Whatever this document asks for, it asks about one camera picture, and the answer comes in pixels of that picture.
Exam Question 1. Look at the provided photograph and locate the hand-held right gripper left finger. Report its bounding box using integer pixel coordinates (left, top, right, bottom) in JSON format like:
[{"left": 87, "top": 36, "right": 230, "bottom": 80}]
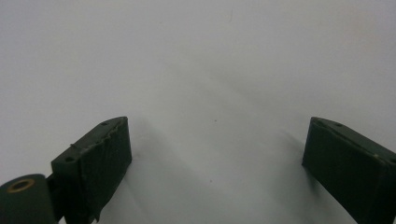
[{"left": 50, "top": 116, "right": 133, "bottom": 224}]

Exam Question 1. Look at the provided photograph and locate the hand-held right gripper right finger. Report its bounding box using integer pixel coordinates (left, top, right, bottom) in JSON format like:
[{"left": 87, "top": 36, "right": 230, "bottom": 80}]
[{"left": 301, "top": 116, "right": 396, "bottom": 224}]

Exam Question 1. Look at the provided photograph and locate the white paper sheet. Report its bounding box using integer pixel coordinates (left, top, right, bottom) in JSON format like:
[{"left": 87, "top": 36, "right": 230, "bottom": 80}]
[{"left": 0, "top": 0, "right": 396, "bottom": 224}]

